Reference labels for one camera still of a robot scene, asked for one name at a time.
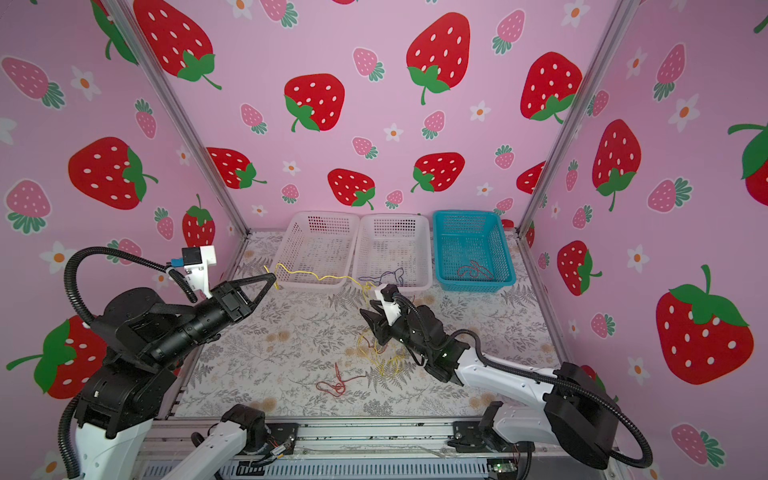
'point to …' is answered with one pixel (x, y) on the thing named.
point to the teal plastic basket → (472, 252)
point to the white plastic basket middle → (394, 249)
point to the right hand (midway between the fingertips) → (365, 306)
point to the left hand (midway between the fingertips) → (274, 277)
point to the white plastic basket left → (321, 244)
